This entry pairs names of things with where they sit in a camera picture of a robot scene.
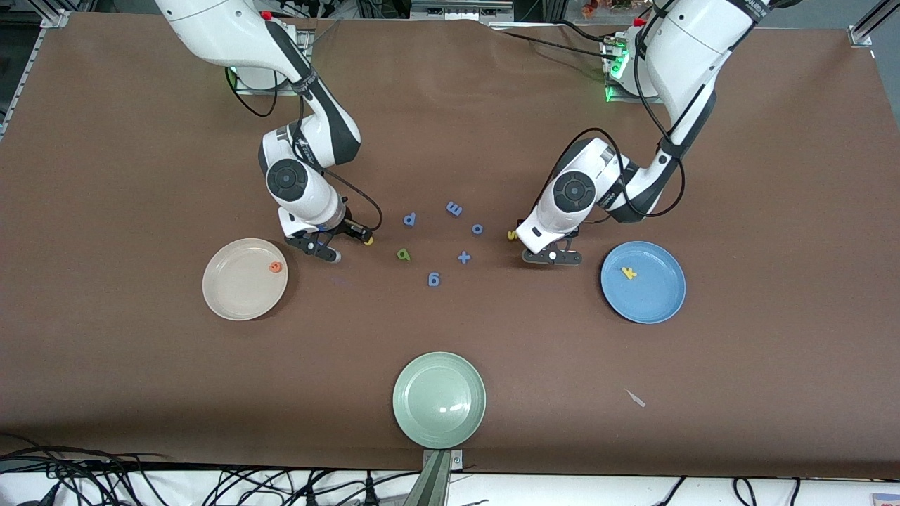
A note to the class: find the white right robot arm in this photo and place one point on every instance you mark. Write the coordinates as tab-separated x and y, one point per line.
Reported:
232	35

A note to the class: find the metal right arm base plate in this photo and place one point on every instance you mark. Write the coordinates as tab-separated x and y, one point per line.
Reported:
242	90

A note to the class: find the orange background clutter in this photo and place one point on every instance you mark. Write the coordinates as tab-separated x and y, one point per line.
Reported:
605	5

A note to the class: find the beige brown plate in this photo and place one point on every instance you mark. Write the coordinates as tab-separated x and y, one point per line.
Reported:
239	288

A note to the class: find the pale green plate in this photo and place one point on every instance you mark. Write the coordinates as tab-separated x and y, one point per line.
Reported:
439	400

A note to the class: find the blue foam letter m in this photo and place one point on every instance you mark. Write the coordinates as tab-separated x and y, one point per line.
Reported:
454	209

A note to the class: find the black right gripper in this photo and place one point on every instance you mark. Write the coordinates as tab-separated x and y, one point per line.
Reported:
349	227

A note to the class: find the grey metal background device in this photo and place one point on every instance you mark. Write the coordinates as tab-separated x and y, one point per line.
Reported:
457	10

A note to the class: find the aluminium frame corner bracket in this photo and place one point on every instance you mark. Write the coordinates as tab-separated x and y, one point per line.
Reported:
863	31
55	19

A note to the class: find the brown table cover sheet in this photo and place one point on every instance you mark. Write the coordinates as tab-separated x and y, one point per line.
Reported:
140	386

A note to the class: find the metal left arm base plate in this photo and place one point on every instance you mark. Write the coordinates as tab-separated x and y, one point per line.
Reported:
615	98

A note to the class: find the grey metal camera bracket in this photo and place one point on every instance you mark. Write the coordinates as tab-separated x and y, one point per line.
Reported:
436	485

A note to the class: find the blue foam letter p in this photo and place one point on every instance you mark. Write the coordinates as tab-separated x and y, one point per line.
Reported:
410	219

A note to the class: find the small pale paper scrap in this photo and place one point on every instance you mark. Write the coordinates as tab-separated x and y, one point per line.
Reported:
636	398

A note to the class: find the blue plate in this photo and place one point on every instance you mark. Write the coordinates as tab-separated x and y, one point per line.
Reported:
654	302

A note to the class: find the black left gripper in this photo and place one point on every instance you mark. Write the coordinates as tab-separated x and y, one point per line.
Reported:
521	230

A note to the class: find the yellow foam letter k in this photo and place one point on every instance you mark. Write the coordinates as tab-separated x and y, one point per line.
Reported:
628	273

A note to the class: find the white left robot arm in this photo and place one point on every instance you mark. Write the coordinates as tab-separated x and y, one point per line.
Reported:
703	49

